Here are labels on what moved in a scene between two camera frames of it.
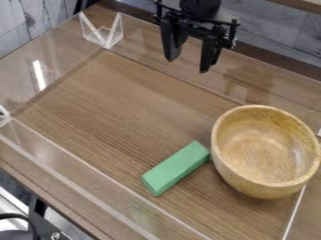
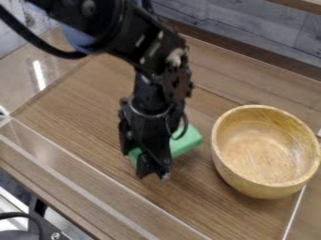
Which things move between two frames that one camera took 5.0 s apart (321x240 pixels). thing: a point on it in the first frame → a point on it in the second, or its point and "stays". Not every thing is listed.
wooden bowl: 264,151 stays
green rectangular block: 173,168 → 189,140
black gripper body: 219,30 → 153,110
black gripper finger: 210,49 → 151,164
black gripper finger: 172,36 → 128,140
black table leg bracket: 44,229 stays
